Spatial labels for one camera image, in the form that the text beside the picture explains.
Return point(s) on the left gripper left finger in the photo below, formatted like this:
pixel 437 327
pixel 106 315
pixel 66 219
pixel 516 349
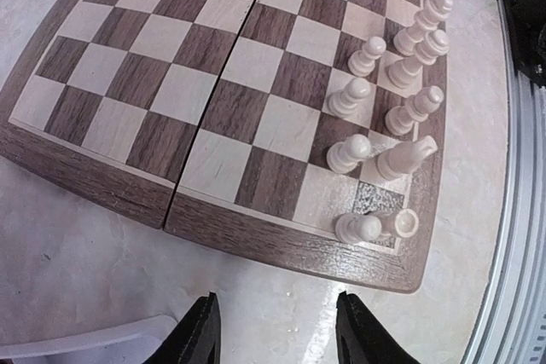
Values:
pixel 196 338

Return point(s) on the white plastic tray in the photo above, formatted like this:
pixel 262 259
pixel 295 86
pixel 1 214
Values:
pixel 133 342

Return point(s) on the white chess piece tall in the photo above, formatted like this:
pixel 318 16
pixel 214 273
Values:
pixel 403 73

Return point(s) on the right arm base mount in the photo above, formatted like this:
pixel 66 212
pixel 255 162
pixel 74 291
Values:
pixel 526 31

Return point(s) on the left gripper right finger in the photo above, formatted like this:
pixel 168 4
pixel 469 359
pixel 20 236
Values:
pixel 360 336

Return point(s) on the white chess rook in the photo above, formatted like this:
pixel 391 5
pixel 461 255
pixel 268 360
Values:
pixel 401 224

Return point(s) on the wooden chess board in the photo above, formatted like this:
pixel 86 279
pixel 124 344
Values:
pixel 209 119

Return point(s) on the white chess pawn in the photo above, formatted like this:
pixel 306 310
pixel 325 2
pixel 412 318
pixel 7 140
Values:
pixel 352 228
pixel 343 103
pixel 343 157
pixel 362 62

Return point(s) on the aluminium front rail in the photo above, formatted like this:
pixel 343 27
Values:
pixel 510 327

